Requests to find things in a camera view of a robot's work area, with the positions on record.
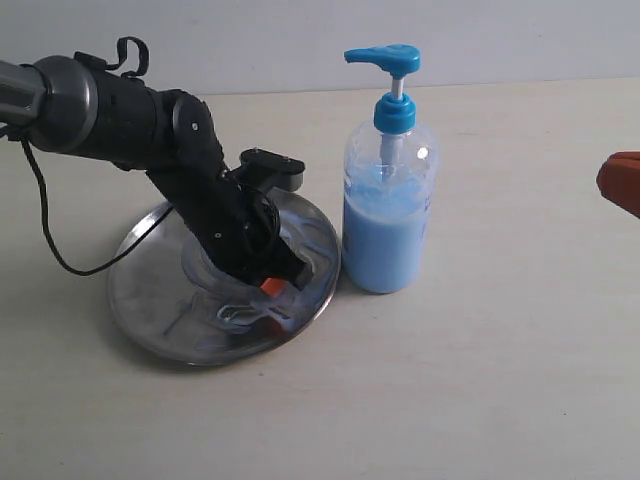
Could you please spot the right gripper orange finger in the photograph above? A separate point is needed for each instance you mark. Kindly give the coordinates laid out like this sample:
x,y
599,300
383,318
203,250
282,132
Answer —
x,y
618,181

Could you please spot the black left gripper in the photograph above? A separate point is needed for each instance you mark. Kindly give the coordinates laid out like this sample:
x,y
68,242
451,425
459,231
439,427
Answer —
x,y
242,233

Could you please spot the blue lotion pump bottle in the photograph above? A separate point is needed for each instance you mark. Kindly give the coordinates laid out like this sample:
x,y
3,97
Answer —
x,y
390,167

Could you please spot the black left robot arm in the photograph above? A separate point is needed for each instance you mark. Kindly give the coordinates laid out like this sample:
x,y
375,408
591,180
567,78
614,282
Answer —
x,y
85,106

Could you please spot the round stainless steel plate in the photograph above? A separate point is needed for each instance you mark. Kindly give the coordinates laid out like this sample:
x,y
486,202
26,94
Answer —
x,y
167,297

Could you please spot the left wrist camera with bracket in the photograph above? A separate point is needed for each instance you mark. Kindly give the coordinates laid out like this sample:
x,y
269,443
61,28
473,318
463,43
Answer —
x,y
264,170

